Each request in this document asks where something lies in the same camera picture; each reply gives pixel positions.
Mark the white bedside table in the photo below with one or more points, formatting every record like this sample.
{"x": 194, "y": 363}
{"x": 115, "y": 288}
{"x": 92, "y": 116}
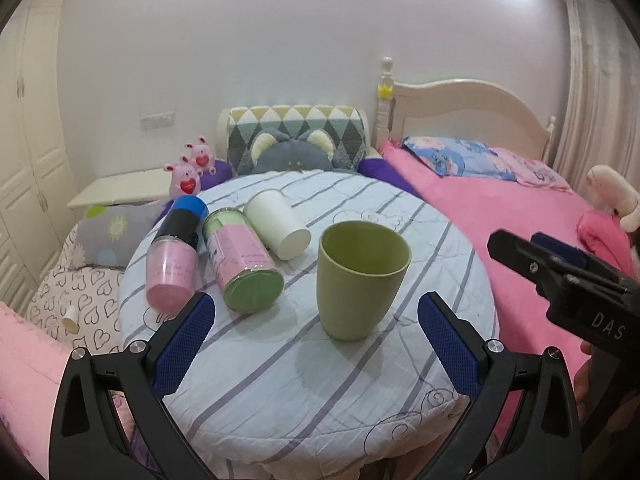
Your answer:
{"x": 122, "y": 187}

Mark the white and pink plush doll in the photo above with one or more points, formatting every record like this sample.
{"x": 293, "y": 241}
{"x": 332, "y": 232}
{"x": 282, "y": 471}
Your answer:
{"x": 607, "y": 190}

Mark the blue and pink pillow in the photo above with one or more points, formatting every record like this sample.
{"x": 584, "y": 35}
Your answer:
{"x": 465, "y": 157}

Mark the pink blanket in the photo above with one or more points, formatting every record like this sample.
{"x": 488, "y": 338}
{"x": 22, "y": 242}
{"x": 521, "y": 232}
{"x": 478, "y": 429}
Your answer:
{"x": 25, "y": 375}

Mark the pink bottle with blue cap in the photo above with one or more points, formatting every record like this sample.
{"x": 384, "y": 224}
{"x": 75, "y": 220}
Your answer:
{"x": 172, "y": 265}

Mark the small white paper cup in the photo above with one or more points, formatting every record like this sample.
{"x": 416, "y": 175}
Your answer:
{"x": 71, "y": 318}

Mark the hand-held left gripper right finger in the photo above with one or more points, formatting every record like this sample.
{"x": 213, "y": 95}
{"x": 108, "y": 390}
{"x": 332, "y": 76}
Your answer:
{"x": 450, "y": 350}

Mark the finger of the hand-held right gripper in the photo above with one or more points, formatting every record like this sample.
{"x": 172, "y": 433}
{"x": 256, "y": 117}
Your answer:
{"x": 557, "y": 247}
{"x": 520, "y": 255}

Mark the cream curtain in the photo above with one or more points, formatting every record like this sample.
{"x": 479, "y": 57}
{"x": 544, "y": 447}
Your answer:
{"x": 600, "y": 85}

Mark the purple cushion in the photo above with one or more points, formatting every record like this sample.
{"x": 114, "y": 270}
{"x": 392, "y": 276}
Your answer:
{"x": 387, "y": 170}
{"x": 220, "y": 167}

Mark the pink canister with green lid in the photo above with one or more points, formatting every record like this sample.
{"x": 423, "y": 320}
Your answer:
{"x": 242, "y": 265}

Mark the round table striped cloth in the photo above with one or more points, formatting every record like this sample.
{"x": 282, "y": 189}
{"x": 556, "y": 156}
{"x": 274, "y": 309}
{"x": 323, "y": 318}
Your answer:
{"x": 300, "y": 390}

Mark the grey bear cushion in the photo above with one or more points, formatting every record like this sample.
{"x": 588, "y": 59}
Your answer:
{"x": 292, "y": 152}

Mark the person's right hand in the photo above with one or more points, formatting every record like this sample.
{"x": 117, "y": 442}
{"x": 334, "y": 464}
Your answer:
{"x": 581, "y": 385}

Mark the cream wardrobe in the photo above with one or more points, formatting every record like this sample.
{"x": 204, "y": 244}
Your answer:
{"x": 30, "y": 160}

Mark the pink bed sheet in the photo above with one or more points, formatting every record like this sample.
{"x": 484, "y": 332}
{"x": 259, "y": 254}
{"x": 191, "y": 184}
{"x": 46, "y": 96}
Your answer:
{"x": 475, "y": 212}

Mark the white wall switch panel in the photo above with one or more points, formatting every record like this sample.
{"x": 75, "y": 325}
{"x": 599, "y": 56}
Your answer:
{"x": 157, "y": 120}

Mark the diamond-pattern pillow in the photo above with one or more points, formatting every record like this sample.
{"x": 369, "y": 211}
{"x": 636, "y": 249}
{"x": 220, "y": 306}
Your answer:
{"x": 340, "y": 127}

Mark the grey cushion with sun print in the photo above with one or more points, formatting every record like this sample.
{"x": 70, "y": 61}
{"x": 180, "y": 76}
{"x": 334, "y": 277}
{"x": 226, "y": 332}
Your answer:
{"x": 115, "y": 232}

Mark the green cup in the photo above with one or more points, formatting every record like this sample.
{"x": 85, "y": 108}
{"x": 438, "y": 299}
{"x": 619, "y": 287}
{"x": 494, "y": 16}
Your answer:
{"x": 360, "y": 290}

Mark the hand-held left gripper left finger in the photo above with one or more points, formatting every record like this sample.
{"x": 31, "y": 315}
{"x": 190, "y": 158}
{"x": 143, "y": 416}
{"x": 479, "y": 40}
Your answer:
{"x": 182, "y": 345}

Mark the pink plush toy with heart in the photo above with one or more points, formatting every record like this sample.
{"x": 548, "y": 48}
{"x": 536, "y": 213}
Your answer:
{"x": 201, "y": 154}
{"x": 184, "y": 182}

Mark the heart print quilt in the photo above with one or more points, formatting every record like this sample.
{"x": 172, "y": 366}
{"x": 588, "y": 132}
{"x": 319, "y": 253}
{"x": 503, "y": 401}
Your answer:
{"x": 85, "y": 295}

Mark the cream bed headboard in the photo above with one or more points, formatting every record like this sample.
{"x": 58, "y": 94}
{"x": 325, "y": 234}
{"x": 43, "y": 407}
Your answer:
{"x": 465, "y": 107}

